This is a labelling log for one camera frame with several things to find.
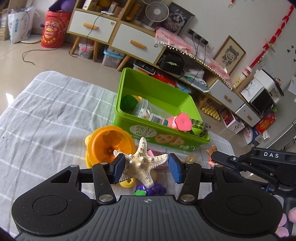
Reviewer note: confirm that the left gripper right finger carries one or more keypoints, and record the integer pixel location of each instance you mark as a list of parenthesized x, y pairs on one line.
[(187, 174)]

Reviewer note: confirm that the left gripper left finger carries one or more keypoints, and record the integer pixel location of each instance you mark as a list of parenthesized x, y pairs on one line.
[(104, 175)]

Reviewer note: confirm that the orange plastic cup toy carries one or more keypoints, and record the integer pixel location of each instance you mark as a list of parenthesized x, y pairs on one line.
[(103, 141)]

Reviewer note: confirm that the beige starfish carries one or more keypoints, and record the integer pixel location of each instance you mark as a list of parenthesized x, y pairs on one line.
[(140, 164)]

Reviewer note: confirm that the purple toy grapes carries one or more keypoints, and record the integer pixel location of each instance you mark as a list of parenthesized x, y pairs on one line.
[(156, 190)]

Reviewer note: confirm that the yellow toy pot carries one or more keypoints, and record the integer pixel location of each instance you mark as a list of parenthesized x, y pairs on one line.
[(129, 183)]

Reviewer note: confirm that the silver triangular metal mould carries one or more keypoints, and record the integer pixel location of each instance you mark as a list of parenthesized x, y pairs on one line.
[(199, 128)]

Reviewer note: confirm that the pink flower-shaped toy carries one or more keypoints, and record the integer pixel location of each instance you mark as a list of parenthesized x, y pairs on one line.
[(182, 122)]

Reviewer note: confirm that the green plastic cookie box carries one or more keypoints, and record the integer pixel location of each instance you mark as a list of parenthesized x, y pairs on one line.
[(135, 86)]

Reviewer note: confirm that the white toy box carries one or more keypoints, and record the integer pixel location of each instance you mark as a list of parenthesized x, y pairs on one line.
[(231, 121)]

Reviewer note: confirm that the yellow egg tray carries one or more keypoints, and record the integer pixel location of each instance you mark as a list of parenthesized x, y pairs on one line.
[(208, 108)]

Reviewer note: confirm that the clear plastic jar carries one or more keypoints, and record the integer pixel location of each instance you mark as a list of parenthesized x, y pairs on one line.
[(148, 111)]

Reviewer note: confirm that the white microwave oven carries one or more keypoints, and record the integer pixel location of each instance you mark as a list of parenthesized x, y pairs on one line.
[(262, 93)]

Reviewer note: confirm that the red cardboard box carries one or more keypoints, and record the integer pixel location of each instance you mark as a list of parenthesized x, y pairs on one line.
[(165, 78)]

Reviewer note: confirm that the black handbag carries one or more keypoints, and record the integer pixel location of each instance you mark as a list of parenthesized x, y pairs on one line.
[(171, 62)]

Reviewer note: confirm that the clear storage bin blue lid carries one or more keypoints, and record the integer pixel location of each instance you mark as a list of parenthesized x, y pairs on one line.
[(112, 58)]

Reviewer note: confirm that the framed cartoon girl drawing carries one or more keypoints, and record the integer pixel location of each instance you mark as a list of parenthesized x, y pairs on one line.
[(229, 55)]

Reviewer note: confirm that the pink lace cloth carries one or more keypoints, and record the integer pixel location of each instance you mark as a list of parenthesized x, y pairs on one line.
[(173, 41)]

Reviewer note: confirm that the wooden TV cabinet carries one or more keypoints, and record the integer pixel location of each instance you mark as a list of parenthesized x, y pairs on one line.
[(139, 43)]

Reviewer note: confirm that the framed cat picture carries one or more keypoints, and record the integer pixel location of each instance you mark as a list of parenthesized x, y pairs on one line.
[(178, 20)]

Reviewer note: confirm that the red printed bag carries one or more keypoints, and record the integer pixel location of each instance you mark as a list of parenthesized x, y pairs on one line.
[(54, 29)]

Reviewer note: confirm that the white desk fan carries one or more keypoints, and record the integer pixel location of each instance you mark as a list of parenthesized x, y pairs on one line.
[(155, 12)]

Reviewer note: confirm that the white paper shopping bag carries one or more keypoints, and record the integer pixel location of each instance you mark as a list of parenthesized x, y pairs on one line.
[(20, 23)]

